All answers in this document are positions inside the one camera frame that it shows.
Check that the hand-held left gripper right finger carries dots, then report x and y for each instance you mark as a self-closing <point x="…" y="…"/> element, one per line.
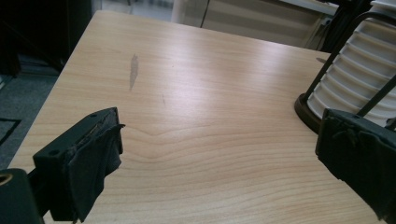
<point x="364" y="155"/>

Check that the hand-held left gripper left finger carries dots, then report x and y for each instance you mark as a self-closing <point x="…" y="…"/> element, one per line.
<point x="77" y="161"/>

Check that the stack of white paper cups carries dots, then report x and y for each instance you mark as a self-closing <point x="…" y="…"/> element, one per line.
<point x="358" y="71"/>

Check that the black cabinet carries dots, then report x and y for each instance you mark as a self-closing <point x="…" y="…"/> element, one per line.
<point x="46" y="28"/>

